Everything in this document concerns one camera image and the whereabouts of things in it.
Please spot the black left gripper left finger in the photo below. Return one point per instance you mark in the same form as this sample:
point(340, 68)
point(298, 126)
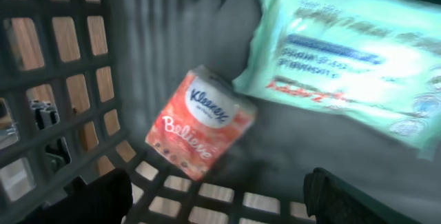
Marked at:
point(106, 200)

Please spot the mint green wipes pack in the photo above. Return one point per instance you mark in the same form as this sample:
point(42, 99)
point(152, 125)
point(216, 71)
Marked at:
point(375, 61)

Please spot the grey plastic shopping basket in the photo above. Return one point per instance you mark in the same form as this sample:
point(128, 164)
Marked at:
point(83, 81)

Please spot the orange Kleenex tissue pack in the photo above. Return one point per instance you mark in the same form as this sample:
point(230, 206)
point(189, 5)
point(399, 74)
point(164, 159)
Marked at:
point(201, 120)

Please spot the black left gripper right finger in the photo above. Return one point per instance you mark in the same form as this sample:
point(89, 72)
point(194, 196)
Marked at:
point(331, 200)

